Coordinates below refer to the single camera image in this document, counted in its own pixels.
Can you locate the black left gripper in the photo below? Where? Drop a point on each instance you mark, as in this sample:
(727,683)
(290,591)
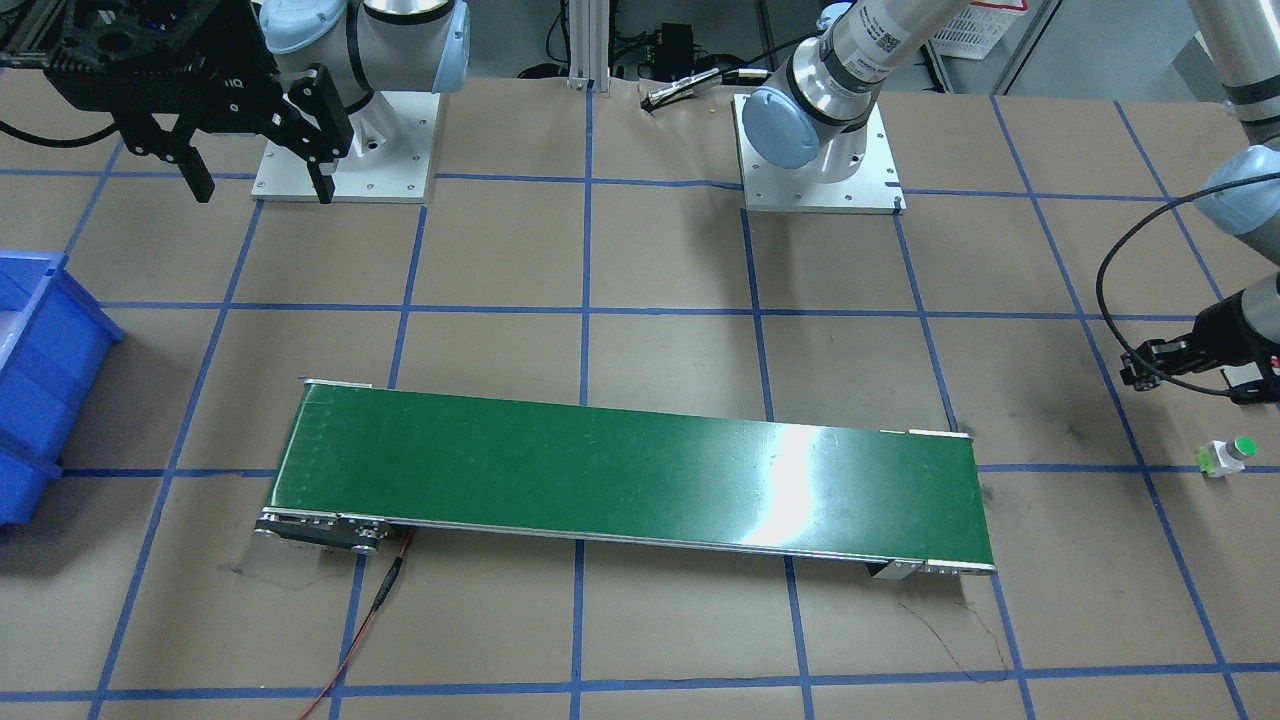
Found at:
(1228,325)

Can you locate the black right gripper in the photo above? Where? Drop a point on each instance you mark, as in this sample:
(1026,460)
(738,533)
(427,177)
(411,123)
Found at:
(232,72)

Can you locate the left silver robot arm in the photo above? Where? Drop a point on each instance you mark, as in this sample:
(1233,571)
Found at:
(830,85)

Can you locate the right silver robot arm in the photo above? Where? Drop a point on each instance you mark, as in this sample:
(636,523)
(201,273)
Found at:
(345,92)

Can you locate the blue plastic bin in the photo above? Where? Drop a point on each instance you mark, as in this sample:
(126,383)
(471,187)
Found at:
(55,337)

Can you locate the green conveyor belt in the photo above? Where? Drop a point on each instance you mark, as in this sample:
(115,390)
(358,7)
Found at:
(359,460)

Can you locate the green push button switch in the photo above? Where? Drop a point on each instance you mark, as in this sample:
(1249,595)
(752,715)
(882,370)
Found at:
(1220,458)

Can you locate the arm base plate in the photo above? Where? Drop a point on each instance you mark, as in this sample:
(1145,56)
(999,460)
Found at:
(847,177)
(390,159)

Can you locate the aluminium frame post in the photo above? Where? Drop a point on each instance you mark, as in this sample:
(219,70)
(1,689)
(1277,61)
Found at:
(589,65)

